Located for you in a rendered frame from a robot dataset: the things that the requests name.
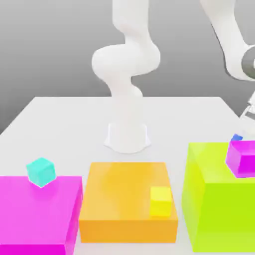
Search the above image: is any small cyan cube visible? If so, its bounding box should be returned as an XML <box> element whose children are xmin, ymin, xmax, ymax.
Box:
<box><xmin>25</xmin><ymin>157</ymin><xmax>56</xmax><ymax>188</ymax></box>

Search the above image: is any large lime green box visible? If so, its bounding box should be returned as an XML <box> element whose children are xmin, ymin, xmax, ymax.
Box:
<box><xmin>181</xmin><ymin>142</ymin><xmax>255</xmax><ymax>253</ymax></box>

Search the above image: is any small magenta cube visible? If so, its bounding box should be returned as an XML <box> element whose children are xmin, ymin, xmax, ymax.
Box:
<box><xmin>225</xmin><ymin>140</ymin><xmax>255</xmax><ymax>179</ymax></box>

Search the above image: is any large magenta box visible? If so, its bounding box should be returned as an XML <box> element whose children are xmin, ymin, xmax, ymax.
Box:
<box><xmin>0</xmin><ymin>175</ymin><xmax>84</xmax><ymax>255</ymax></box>

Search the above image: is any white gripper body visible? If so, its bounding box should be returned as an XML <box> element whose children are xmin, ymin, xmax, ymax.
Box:
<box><xmin>238</xmin><ymin>105</ymin><xmax>255</xmax><ymax>140</ymax></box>

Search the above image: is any large orange box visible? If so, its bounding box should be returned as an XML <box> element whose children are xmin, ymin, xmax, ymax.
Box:
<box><xmin>78</xmin><ymin>162</ymin><xmax>179</xmax><ymax>244</ymax></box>

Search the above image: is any small yellow cube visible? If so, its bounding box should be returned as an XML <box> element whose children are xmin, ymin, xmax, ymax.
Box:
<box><xmin>149</xmin><ymin>186</ymin><xmax>173</xmax><ymax>217</ymax></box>

